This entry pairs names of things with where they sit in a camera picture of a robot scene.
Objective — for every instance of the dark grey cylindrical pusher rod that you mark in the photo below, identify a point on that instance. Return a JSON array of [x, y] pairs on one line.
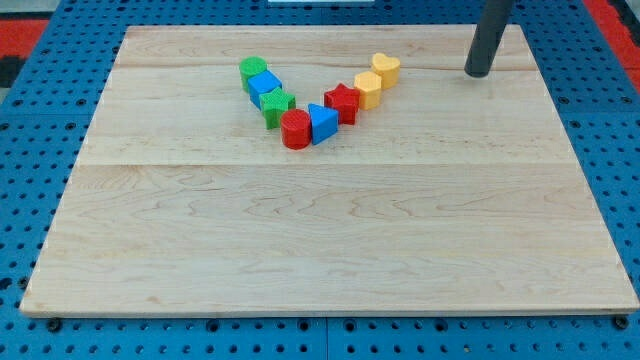
[[487, 37]]

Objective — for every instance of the yellow heart block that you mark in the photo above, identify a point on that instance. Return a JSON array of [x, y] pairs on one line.
[[388, 68]]

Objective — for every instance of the yellow hexagon block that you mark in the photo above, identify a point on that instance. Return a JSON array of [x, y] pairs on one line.
[[369, 84]]

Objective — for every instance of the red star block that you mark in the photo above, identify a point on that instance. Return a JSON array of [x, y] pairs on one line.
[[345, 101]]

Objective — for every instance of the light wooden board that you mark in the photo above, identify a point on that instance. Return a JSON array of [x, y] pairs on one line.
[[454, 197]]

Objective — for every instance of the blue triangle block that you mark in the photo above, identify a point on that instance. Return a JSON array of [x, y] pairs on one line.
[[324, 122]]

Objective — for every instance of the red cylinder block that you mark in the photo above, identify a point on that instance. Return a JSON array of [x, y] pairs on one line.
[[295, 127]]

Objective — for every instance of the green star block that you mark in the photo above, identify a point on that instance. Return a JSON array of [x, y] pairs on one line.
[[274, 104]]

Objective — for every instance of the blue cube block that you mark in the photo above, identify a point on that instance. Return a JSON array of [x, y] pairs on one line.
[[260, 84]]

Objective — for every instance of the green cylinder block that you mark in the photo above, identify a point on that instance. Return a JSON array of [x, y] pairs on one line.
[[250, 67]]

